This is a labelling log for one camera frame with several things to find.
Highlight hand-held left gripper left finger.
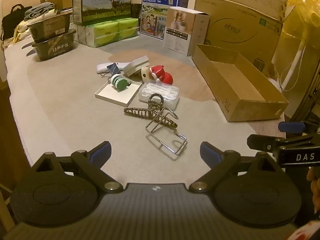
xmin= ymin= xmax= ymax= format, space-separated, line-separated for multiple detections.
xmin=31 ymin=141 xmax=124 ymax=194

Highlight green and white tape rolls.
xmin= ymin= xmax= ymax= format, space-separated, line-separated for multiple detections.
xmin=110 ymin=74 xmax=132 ymax=91

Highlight large brown cardboard box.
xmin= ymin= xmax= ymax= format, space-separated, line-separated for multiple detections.
xmin=194 ymin=0 xmax=288 ymax=78

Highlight red santa figurine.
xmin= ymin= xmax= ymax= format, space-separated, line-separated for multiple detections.
xmin=149 ymin=65 xmax=173 ymax=85

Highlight white shallow tray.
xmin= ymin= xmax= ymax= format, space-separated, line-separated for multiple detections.
xmin=94 ymin=81 xmax=142 ymax=107

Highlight leopard print hair claw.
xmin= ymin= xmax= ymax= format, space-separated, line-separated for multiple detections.
xmin=124 ymin=93 xmax=178 ymax=128

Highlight green tissue pack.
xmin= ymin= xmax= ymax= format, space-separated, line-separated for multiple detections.
xmin=119 ymin=29 xmax=139 ymax=41
xmin=117 ymin=18 xmax=139 ymax=30
xmin=86 ymin=34 xmax=120 ymax=48
xmin=84 ymin=21 xmax=120 ymax=37

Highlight white oblong case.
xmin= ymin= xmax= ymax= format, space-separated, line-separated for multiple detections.
xmin=97 ymin=61 xmax=130 ymax=75

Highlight black tub white label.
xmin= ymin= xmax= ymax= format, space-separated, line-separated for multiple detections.
xmin=27 ymin=12 xmax=71 ymax=43

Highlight white red garment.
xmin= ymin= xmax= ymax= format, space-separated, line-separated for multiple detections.
xmin=294 ymin=220 xmax=320 ymax=240

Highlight blue milk carton box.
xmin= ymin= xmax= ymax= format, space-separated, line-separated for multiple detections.
xmin=139 ymin=0 xmax=190 ymax=40

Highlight beige plug adapter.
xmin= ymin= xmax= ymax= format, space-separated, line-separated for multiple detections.
xmin=140 ymin=67 xmax=152 ymax=82

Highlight bag of white cotton swabs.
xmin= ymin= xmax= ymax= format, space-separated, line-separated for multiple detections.
xmin=139 ymin=81 xmax=181 ymax=112

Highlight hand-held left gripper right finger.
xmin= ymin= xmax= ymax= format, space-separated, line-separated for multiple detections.
xmin=189 ymin=141 xmax=287 ymax=194

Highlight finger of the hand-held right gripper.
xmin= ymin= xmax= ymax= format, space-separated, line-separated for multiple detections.
xmin=278 ymin=121 xmax=306 ymax=133
xmin=247 ymin=134 xmax=281 ymax=153

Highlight metal wire rack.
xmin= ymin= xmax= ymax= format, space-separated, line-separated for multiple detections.
xmin=145 ymin=107 xmax=188 ymax=156

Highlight shallow cardboard box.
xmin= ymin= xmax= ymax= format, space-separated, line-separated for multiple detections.
xmin=191 ymin=44 xmax=289 ymax=122

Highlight blue binder clip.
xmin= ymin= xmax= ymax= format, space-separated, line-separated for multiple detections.
xmin=100 ymin=62 xmax=123 ymax=77

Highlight yellow plastic bag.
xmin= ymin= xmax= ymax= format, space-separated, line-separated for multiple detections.
xmin=271 ymin=0 xmax=320 ymax=93

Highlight folded grey towels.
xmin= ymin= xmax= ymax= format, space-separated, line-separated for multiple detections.
xmin=24 ymin=2 xmax=56 ymax=20

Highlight black metal stand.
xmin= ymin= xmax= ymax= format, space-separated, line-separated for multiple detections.
xmin=290 ymin=72 xmax=320 ymax=130

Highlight person's right hand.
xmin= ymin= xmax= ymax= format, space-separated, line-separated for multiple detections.
xmin=306 ymin=166 xmax=320 ymax=203

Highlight cream gold cloth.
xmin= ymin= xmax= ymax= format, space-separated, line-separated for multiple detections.
xmin=11 ymin=17 xmax=34 ymax=44

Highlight black bag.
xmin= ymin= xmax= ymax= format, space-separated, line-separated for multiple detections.
xmin=1 ymin=4 xmax=32 ymax=41

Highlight green milk carton box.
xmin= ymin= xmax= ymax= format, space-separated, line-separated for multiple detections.
xmin=72 ymin=0 xmax=134 ymax=26

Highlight white rounded square case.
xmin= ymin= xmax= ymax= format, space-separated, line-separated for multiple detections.
xmin=123 ymin=56 xmax=150 ymax=77

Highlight white product box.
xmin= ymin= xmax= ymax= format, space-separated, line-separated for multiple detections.
xmin=164 ymin=6 xmax=210 ymax=57

